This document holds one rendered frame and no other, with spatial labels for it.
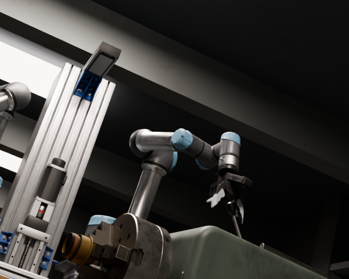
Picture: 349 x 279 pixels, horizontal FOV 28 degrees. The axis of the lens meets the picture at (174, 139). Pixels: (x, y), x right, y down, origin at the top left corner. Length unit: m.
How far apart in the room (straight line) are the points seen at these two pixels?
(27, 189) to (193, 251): 1.11
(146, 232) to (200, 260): 0.18
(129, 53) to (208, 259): 2.80
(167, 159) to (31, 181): 0.58
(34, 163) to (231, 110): 2.12
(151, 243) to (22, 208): 1.01
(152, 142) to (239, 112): 2.12
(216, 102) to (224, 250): 2.80
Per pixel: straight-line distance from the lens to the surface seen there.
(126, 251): 2.00
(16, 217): 2.93
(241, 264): 2.10
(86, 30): 4.64
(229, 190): 2.51
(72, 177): 3.01
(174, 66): 4.75
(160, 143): 2.73
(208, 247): 2.04
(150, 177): 2.95
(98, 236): 2.14
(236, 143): 2.62
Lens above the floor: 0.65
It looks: 23 degrees up
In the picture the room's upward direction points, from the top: 17 degrees clockwise
